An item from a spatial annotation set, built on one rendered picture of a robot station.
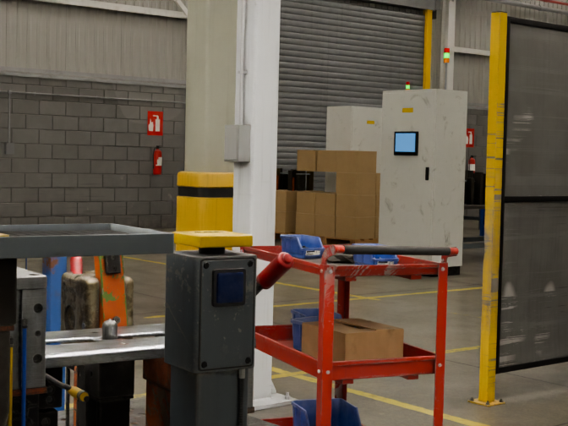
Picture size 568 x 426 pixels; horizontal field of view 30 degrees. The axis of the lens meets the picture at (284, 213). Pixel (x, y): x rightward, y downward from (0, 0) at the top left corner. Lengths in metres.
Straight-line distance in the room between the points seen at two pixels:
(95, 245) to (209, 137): 7.48
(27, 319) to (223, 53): 7.45
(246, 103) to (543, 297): 1.97
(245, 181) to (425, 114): 6.34
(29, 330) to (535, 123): 4.84
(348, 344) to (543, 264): 2.63
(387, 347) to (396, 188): 8.22
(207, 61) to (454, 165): 4.01
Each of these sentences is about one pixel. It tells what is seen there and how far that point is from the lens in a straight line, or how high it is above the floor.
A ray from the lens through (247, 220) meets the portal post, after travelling 5.23.
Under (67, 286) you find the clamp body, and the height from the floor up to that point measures 1.04.
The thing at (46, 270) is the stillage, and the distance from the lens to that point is 3.36.
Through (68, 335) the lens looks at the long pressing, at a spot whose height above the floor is 1.00.
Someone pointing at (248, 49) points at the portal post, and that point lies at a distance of 5.27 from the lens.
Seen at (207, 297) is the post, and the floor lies 1.10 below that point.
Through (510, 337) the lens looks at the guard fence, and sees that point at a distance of 5.72.
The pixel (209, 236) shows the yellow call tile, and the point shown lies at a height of 1.16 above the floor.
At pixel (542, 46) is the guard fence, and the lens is 5.85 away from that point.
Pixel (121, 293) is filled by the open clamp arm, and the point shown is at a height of 1.04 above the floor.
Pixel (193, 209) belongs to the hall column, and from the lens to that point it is 8.39.
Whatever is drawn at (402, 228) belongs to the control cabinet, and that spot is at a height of 0.49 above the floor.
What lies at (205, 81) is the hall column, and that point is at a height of 1.82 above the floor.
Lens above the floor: 1.24
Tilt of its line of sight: 3 degrees down
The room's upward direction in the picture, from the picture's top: 1 degrees clockwise
